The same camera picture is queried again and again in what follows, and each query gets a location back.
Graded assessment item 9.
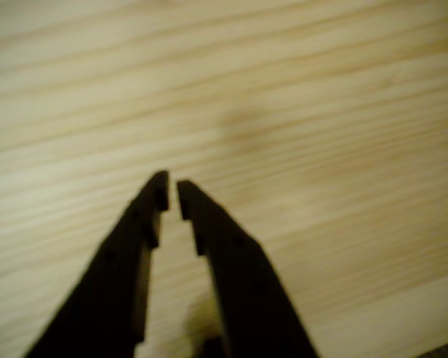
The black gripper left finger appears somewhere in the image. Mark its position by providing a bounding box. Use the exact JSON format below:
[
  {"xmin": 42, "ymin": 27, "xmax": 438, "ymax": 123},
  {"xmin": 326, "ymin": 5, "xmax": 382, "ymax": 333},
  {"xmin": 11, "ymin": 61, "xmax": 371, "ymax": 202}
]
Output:
[{"xmin": 22, "ymin": 170, "xmax": 171, "ymax": 358}]

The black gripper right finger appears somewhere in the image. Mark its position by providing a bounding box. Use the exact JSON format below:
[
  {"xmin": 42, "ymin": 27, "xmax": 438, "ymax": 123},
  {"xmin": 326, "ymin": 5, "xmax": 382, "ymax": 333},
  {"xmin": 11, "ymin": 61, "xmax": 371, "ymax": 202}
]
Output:
[{"xmin": 176, "ymin": 179, "xmax": 320, "ymax": 358}]

